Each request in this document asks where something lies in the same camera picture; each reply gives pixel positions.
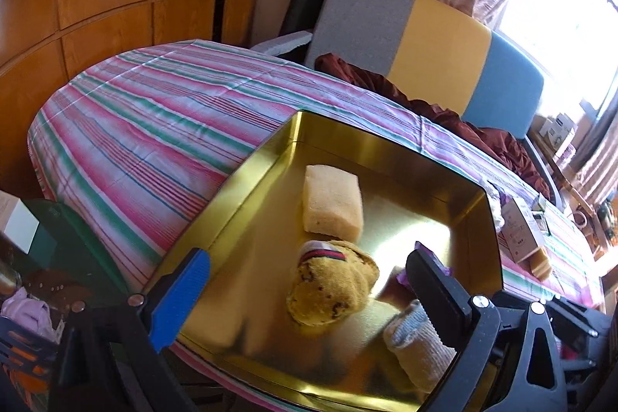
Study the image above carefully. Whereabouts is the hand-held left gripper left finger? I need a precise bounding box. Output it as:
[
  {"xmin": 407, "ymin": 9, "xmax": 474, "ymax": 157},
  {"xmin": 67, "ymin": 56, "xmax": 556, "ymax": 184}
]
[{"xmin": 48, "ymin": 247, "xmax": 213, "ymax": 412}]

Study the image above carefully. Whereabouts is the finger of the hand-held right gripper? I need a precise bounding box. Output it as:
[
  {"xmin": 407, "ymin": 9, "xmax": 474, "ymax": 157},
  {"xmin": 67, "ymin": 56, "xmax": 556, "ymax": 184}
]
[
  {"xmin": 555, "ymin": 343, "xmax": 602, "ymax": 376},
  {"xmin": 548, "ymin": 296, "xmax": 610, "ymax": 340}
]

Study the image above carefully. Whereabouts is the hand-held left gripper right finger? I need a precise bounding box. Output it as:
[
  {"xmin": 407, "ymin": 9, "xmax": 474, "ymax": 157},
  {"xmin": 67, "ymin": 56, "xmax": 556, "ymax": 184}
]
[{"xmin": 404, "ymin": 248, "xmax": 568, "ymax": 412}]

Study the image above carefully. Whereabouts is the purple snack packet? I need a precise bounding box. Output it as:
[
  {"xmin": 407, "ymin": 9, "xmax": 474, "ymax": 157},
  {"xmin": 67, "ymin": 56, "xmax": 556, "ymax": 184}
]
[{"xmin": 392, "ymin": 241, "xmax": 452, "ymax": 297}]

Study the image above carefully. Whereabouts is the white sock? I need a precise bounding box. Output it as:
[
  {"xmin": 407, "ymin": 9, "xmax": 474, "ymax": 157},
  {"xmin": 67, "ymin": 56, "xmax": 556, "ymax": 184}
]
[{"xmin": 384, "ymin": 300, "xmax": 457, "ymax": 393}]

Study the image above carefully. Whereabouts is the pale yellow sponge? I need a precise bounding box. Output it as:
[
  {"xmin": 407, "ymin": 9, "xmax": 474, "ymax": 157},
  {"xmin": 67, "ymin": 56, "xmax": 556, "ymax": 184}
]
[
  {"xmin": 302, "ymin": 164, "xmax": 364, "ymax": 244},
  {"xmin": 528, "ymin": 248, "xmax": 553, "ymax": 281}
]

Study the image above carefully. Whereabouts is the white carton box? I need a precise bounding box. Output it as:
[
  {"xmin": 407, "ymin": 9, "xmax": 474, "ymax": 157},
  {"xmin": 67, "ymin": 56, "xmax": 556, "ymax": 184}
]
[{"xmin": 499, "ymin": 196, "xmax": 546, "ymax": 261}]

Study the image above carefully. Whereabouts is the yellow spotted sock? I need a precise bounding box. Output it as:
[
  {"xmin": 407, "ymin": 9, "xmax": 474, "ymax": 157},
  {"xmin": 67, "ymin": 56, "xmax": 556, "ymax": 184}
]
[{"xmin": 286, "ymin": 239, "xmax": 380, "ymax": 336}]

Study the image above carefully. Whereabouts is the clear plastic packet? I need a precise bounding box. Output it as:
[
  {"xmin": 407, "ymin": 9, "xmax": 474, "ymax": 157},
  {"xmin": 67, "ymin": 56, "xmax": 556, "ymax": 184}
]
[{"xmin": 485, "ymin": 180, "xmax": 506, "ymax": 229}]

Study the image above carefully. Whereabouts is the golden tin tray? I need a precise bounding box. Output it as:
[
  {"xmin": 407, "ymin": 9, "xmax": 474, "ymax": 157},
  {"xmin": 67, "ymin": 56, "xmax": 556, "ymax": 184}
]
[{"xmin": 145, "ymin": 109, "xmax": 505, "ymax": 412}]

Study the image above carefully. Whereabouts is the small white box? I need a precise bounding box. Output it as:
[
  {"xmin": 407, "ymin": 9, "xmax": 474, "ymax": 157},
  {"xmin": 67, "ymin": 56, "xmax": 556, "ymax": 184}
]
[{"xmin": 530, "ymin": 198, "xmax": 552, "ymax": 235}]

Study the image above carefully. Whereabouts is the green glass table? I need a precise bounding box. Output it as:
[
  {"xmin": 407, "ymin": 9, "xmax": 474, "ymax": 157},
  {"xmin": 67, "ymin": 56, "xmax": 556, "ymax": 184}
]
[{"xmin": 24, "ymin": 198, "xmax": 165, "ymax": 311}]

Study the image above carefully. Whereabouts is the light purple cloth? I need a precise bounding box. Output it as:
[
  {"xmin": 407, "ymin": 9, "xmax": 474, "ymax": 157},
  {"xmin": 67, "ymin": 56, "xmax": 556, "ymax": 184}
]
[{"xmin": 0, "ymin": 287, "xmax": 56, "ymax": 340}]

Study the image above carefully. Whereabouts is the blue basket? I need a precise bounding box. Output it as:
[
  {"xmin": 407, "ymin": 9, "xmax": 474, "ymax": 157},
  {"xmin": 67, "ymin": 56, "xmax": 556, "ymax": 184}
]
[{"xmin": 0, "ymin": 315, "xmax": 61, "ymax": 376}]

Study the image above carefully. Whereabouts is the striped tablecloth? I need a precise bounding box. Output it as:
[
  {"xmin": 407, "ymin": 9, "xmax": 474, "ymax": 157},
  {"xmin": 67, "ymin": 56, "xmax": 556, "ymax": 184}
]
[{"xmin": 26, "ymin": 38, "xmax": 606, "ymax": 412}]

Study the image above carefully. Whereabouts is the dark red cloth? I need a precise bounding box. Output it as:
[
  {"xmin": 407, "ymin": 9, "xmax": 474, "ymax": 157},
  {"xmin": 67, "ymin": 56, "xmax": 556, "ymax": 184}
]
[{"xmin": 315, "ymin": 52, "xmax": 551, "ymax": 200}]

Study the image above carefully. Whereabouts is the white printed box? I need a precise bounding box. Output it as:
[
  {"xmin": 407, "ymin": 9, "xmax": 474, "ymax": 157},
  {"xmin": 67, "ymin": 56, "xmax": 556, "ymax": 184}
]
[{"xmin": 538, "ymin": 113, "xmax": 577, "ymax": 152}]

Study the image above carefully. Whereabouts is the grey yellow blue chair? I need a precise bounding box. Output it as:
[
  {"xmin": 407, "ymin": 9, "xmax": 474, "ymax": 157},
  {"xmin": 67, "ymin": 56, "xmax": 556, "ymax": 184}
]
[{"xmin": 251, "ymin": 0, "xmax": 565, "ymax": 210}]

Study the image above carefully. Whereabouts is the window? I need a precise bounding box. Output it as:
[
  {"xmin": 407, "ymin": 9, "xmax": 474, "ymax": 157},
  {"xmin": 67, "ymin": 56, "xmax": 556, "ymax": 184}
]
[{"xmin": 497, "ymin": 0, "xmax": 618, "ymax": 118}]

